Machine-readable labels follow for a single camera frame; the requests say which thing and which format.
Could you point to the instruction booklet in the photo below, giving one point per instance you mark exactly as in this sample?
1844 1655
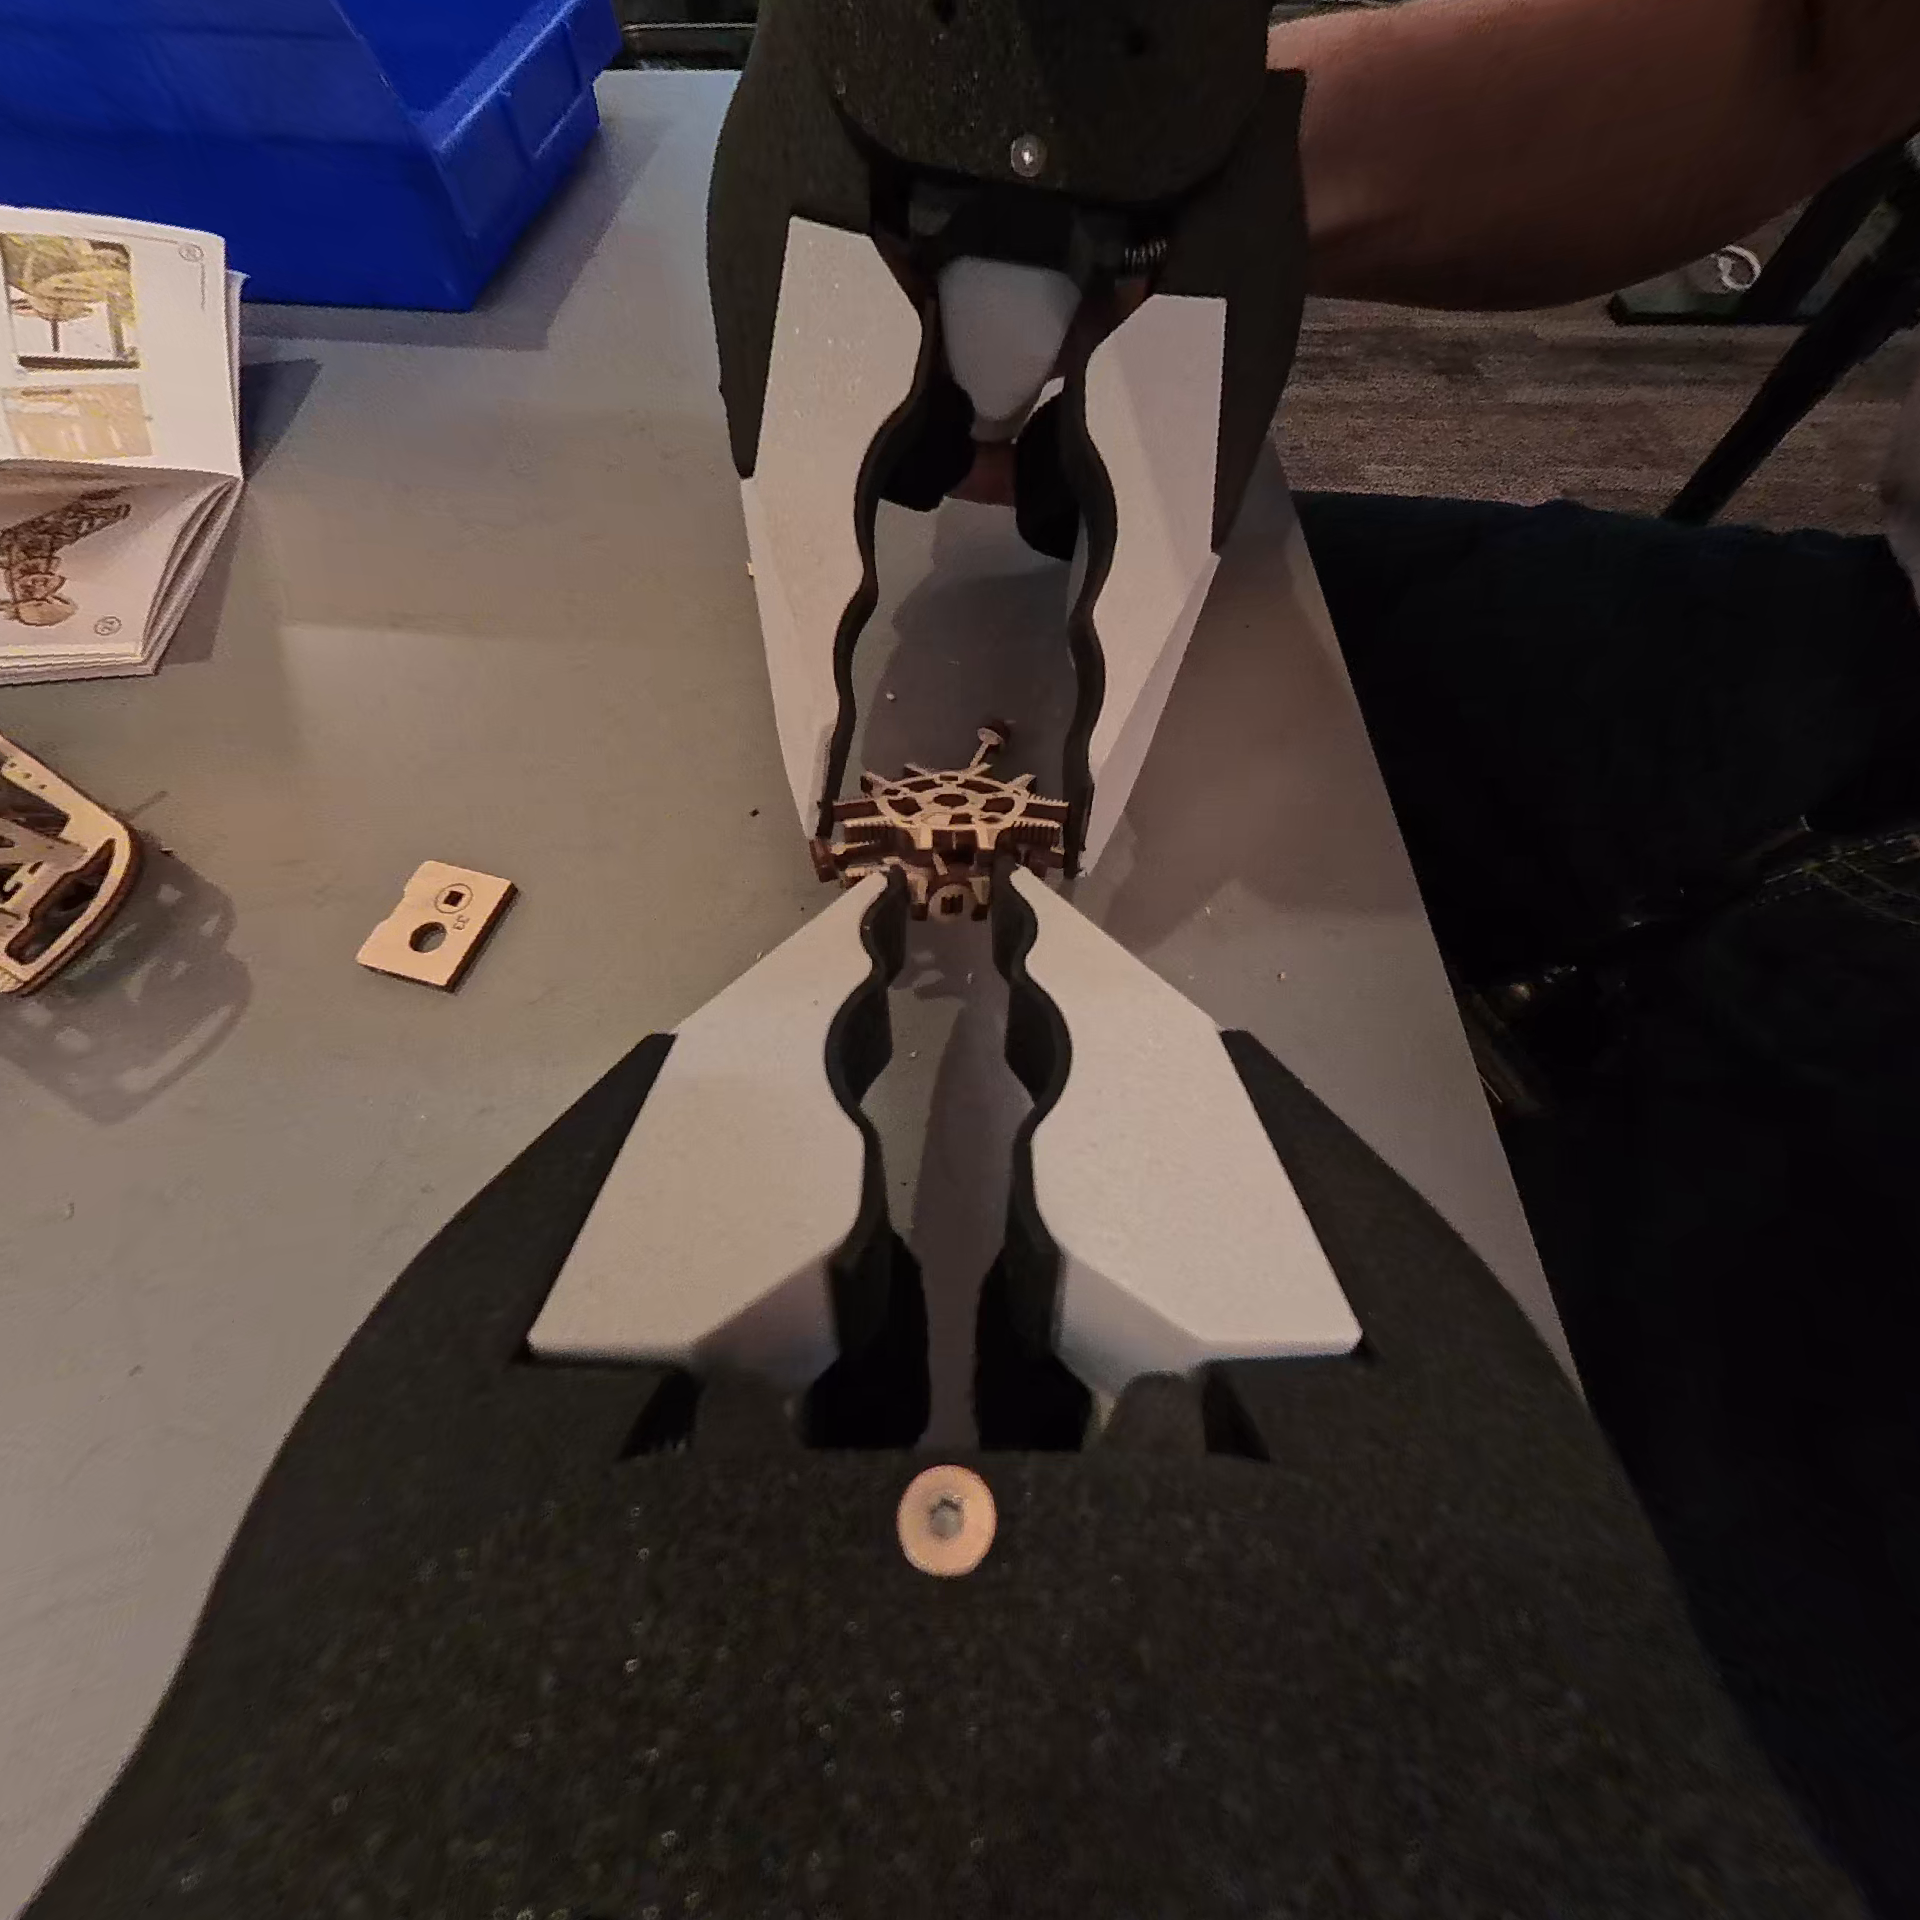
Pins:
106 522

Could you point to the person's dark jeans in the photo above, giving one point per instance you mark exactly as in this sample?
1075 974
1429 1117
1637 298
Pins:
1651 899

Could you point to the wooden radial engine model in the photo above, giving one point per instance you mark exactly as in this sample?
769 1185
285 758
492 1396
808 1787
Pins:
932 809

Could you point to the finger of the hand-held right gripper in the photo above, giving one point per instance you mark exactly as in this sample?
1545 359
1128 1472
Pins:
1163 450
803 450

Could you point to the grey desk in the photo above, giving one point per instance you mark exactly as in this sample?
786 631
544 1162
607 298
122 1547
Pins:
452 597

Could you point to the person's right forearm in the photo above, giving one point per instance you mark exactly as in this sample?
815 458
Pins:
1575 150

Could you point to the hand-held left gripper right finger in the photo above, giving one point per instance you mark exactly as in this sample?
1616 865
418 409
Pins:
1187 1200

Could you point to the wooden biplane model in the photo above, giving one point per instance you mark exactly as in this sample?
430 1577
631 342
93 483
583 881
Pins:
89 885

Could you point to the blue plastic bin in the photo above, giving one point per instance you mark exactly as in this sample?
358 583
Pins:
300 150

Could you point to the square wooden plate with holes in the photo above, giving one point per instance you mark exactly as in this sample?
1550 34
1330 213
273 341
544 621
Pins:
395 937

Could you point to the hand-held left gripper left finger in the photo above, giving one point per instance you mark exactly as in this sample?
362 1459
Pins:
707 1200

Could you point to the black metal bar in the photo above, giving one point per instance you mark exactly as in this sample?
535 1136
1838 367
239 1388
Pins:
1800 342

